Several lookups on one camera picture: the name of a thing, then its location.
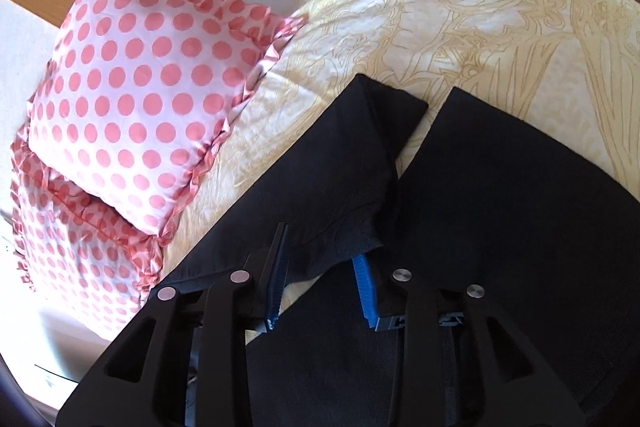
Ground black pants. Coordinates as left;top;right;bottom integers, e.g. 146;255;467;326
166;75;639;426

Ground left pink polka dot pillow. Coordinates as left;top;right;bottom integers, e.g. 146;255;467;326
11;126;164;340

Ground pink polka dot pillow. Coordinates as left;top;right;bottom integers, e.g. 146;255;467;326
11;126;164;340
28;0;302;236

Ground right pink polka dot pillow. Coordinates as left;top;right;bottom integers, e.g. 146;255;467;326
28;0;302;236

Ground yellow patterned bed quilt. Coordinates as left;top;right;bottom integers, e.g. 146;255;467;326
159;0;640;323

